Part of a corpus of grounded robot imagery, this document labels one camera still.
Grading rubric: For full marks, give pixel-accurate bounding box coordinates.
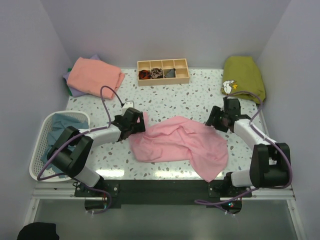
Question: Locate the pink t shirt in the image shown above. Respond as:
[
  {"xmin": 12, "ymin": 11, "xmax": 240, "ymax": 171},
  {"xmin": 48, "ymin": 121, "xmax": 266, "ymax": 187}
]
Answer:
[{"xmin": 128, "ymin": 116, "xmax": 229, "ymax": 182}]

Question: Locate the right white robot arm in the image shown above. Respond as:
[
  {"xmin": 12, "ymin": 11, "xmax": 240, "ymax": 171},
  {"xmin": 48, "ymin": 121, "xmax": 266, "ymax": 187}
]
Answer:
[{"xmin": 205, "ymin": 97, "xmax": 293, "ymax": 197}]

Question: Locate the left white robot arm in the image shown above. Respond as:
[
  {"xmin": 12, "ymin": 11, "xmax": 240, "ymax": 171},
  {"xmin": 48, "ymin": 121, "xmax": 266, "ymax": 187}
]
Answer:
[{"xmin": 47, "ymin": 107, "xmax": 146, "ymax": 196}]

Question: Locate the orange black fabric roll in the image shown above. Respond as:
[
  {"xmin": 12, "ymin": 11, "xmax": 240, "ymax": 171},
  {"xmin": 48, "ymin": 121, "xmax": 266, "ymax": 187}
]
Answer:
[{"xmin": 138, "ymin": 69, "xmax": 151, "ymax": 80}]

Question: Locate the olive snoopy t shirt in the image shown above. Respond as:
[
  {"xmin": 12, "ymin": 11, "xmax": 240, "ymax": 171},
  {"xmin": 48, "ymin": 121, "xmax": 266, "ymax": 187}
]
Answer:
[{"xmin": 220, "ymin": 56, "xmax": 266, "ymax": 104}]

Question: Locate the brown floral fabric roll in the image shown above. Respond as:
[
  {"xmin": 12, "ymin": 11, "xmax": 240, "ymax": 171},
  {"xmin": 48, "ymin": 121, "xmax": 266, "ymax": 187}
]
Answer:
[{"xmin": 150, "ymin": 67, "xmax": 163, "ymax": 79}]

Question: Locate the wooden compartment tray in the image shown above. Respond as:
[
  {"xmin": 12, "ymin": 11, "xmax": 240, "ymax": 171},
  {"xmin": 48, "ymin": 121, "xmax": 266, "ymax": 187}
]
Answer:
[{"xmin": 137, "ymin": 58, "xmax": 190, "ymax": 87}]

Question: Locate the grey fabric piece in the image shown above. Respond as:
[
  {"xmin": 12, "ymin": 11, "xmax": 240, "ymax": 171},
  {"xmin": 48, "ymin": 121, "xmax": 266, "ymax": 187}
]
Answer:
[{"xmin": 163, "ymin": 68, "xmax": 176, "ymax": 78}]

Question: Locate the folded salmon t shirt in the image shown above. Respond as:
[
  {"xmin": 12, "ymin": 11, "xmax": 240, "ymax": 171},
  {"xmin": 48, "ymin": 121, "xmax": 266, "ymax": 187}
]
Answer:
[{"xmin": 66, "ymin": 57, "xmax": 125, "ymax": 100}]

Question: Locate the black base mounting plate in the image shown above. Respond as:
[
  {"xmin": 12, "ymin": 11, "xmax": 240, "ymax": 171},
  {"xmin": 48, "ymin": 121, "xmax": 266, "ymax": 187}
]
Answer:
[{"xmin": 72, "ymin": 179, "xmax": 252, "ymax": 213}]

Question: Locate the blue t shirt in basket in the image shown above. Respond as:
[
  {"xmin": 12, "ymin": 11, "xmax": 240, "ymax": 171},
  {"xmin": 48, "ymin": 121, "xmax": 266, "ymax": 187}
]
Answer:
[{"xmin": 40, "ymin": 112, "xmax": 90, "ymax": 164}]

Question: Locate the folded green t shirt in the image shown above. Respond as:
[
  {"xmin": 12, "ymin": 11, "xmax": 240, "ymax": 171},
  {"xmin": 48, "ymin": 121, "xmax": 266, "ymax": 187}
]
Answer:
[{"xmin": 67, "ymin": 68, "xmax": 73, "ymax": 96}]

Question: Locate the white laundry basket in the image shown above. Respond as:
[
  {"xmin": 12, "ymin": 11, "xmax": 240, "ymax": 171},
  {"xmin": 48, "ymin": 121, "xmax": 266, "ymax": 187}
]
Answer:
[{"xmin": 29, "ymin": 110, "xmax": 90, "ymax": 180}]

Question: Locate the black object at bottom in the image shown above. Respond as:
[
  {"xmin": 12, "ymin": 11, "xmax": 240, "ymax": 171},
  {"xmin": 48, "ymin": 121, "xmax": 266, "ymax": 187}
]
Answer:
[{"xmin": 17, "ymin": 222, "xmax": 60, "ymax": 240}]

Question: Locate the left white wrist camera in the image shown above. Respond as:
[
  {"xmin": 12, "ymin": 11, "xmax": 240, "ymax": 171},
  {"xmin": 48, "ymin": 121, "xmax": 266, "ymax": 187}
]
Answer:
[{"xmin": 121, "ymin": 100, "xmax": 135, "ymax": 110}]

